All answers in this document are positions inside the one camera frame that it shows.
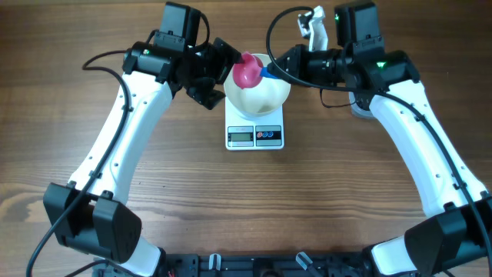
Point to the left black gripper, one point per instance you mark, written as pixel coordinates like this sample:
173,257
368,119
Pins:
225,58

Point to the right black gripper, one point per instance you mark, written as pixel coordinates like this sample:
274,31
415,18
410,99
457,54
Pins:
296,71

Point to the pink scoop blue handle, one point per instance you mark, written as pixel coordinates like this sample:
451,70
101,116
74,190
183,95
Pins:
250,71

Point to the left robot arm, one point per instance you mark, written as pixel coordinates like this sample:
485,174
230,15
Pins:
89,213

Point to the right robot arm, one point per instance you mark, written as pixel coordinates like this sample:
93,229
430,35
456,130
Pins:
388,87

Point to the white bowl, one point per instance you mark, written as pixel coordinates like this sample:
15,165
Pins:
260,100

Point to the white digital kitchen scale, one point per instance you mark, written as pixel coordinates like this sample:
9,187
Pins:
249,133

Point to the clear plastic bean container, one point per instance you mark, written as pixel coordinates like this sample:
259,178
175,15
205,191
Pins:
357,110

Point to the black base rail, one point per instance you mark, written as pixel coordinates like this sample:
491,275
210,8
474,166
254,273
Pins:
344,264

